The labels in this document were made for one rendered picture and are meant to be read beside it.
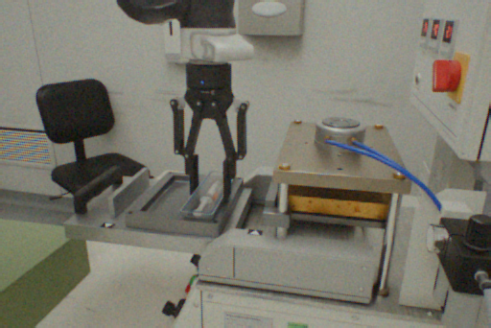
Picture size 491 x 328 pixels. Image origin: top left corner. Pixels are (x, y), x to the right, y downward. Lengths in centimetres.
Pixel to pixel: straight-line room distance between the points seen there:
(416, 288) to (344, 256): 11
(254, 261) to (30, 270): 44
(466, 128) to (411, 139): 175
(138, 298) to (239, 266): 36
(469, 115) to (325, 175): 18
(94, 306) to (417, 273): 62
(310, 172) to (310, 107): 167
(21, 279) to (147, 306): 24
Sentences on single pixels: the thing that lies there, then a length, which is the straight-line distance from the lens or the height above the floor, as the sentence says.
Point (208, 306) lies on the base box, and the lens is 66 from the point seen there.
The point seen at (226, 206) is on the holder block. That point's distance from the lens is 71.
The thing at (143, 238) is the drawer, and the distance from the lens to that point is 70.
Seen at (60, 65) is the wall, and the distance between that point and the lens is 276.
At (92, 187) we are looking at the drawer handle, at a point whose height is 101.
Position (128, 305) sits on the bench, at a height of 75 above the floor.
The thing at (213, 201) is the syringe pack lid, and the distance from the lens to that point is 70.
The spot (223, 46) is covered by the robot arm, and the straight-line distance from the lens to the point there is 60.
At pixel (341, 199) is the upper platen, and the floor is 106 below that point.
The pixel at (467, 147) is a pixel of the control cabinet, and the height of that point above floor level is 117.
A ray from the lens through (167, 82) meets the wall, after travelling 241.
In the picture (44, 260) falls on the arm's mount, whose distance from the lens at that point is 88.
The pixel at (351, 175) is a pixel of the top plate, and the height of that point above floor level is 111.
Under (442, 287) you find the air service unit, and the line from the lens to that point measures 55.
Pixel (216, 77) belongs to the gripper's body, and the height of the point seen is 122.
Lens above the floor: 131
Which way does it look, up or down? 22 degrees down
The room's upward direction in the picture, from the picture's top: straight up
